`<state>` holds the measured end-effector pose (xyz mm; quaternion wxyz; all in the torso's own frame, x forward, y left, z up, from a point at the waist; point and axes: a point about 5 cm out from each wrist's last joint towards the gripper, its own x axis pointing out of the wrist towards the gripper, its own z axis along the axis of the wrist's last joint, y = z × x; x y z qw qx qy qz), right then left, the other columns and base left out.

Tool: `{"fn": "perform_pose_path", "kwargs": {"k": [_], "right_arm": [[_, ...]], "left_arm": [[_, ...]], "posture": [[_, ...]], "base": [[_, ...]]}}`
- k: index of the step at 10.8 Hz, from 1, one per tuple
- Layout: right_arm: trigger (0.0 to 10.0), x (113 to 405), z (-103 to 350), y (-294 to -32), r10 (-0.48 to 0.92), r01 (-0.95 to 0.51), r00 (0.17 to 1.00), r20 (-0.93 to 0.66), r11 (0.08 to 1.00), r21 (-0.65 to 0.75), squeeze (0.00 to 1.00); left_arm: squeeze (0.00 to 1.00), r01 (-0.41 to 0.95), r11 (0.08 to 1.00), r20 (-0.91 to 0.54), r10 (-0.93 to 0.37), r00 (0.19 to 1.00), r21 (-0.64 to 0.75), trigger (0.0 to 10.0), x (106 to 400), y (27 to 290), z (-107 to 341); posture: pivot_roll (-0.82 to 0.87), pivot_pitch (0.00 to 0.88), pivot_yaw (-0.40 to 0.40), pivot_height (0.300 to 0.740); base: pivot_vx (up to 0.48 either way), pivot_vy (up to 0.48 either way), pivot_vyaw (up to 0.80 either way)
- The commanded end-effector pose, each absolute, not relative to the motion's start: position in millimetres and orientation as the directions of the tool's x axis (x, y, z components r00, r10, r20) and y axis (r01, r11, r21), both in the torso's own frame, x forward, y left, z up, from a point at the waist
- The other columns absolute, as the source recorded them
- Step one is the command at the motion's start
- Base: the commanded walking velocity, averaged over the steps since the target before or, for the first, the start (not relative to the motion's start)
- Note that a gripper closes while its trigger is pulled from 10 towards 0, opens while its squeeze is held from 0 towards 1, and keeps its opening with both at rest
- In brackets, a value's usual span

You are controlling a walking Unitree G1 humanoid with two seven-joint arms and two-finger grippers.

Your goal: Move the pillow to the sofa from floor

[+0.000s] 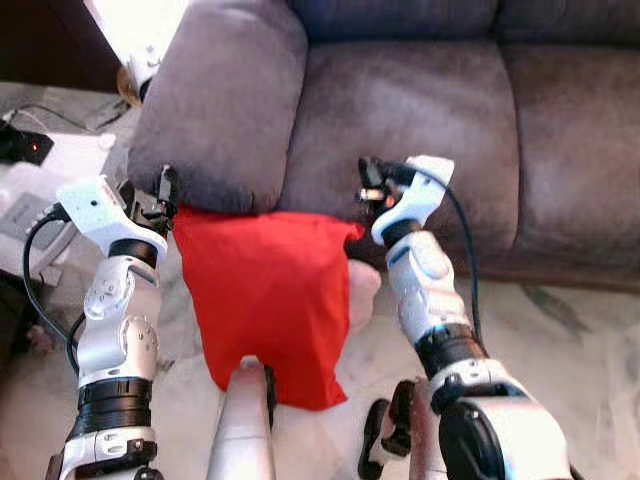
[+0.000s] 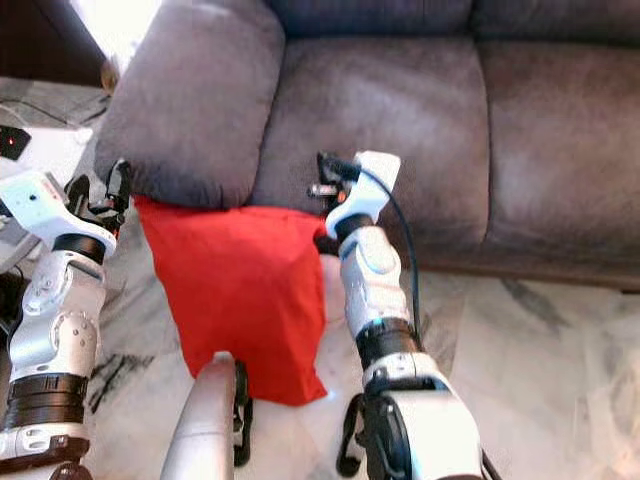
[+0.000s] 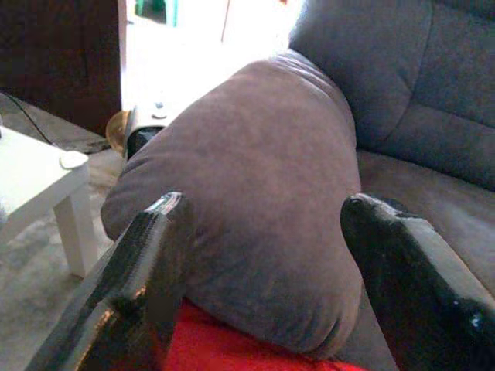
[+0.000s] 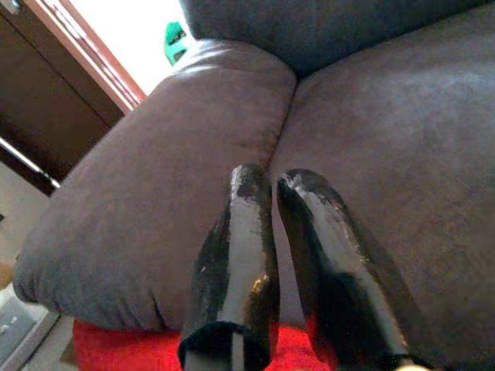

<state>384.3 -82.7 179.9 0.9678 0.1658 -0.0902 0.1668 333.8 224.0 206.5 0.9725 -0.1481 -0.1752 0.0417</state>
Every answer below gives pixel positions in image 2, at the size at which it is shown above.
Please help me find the red pillow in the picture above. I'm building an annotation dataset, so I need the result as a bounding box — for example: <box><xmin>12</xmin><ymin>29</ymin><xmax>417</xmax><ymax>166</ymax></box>
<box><xmin>133</xmin><ymin>194</ymin><xmax>331</xmax><ymax>407</ymax></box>

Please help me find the brown fabric sofa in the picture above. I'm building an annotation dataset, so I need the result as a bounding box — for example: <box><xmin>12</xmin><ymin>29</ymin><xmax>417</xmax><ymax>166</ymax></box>
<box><xmin>95</xmin><ymin>0</ymin><xmax>640</xmax><ymax>293</ymax></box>

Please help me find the white low table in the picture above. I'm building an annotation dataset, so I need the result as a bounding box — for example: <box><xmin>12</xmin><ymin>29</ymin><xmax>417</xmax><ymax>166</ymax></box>
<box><xmin>25</xmin><ymin>125</ymin><xmax>101</xmax><ymax>181</ymax></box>

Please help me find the black device with red light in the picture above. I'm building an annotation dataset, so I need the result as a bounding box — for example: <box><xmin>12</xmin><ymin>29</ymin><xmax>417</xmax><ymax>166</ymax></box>
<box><xmin>0</xmin><ymin>124</ymin><xmax>34</xmax><ymax>162</ymax></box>

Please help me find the small brown round object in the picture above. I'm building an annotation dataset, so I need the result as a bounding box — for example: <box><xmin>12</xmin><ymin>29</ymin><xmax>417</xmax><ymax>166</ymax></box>
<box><xmin>100</xmin><ymin>58</ymin><xmax>121</xmax><ymax>96</ymax></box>

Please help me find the pale pink cushion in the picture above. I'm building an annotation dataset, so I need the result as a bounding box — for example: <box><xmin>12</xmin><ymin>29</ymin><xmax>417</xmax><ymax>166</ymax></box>
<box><xmin>318</xmin><ymin>252</ymin><xmax>349</xmax><ymax>326</ymax></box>

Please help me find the dark wooden panel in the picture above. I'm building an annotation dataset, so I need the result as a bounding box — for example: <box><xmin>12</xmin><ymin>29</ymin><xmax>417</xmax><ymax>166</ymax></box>
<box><xmin>0</xmin><ymin>0</ymin><xmax>106</xmax><ymax>88</ymax></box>

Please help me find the robot left leg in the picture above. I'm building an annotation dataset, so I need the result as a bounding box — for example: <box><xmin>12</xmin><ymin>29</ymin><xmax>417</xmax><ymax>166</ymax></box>
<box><xmin>160</xmin><ymin>352</ymin><xmax>253</xmax><ymax>480</ymax></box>

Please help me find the robot leg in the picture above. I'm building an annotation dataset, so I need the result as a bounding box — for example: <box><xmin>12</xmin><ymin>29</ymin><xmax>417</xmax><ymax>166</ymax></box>
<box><xmin>336</xmin><ymin>393</ymin><xmax>371</xmax><ymax>477</ymax></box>
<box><xmin>160</xmin><ymin>352</ymin><xmax>253</xmax><ymax>480</ymax></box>

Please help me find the robot right leg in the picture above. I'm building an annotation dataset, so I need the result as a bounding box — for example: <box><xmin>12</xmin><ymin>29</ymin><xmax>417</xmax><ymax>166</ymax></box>
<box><xmin>336</xmin><ymin>393</ymin><xmax>371</xmax><ymax>477</ymax></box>

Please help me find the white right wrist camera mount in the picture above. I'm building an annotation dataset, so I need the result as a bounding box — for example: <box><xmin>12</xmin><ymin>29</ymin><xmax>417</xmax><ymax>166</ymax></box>
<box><xmin>325</xmin><ymin>150</ymin><xmax>402</xmax><ymax>241</ymax></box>

